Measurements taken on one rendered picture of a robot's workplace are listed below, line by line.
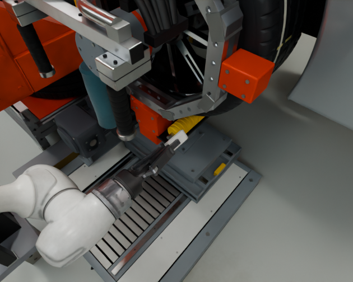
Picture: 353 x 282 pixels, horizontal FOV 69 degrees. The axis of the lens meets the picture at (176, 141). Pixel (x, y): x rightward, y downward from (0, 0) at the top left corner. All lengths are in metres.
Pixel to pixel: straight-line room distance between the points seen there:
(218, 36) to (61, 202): 0.49
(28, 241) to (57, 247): 0.31
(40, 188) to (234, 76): 0.50
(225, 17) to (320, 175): 1.21
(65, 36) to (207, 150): 0.76
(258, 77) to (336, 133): 1.34
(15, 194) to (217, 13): 0.56
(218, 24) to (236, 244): 0.99
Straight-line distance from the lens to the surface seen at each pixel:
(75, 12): 0.57
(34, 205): 0.68
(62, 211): 0.62
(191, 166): 1.17
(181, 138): 0.73
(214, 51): 0.58
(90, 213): 0.60
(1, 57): 1.07
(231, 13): 0.56
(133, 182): 0.63
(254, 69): 0.57
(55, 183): 0.68
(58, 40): 1.15
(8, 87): 1.13
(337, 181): 1.63
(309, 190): 1.52
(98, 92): 0.86
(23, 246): 0.90
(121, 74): 0.47
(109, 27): 0.46
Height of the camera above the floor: 1.21
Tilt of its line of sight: 52 degrees down
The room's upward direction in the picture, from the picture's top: straight up
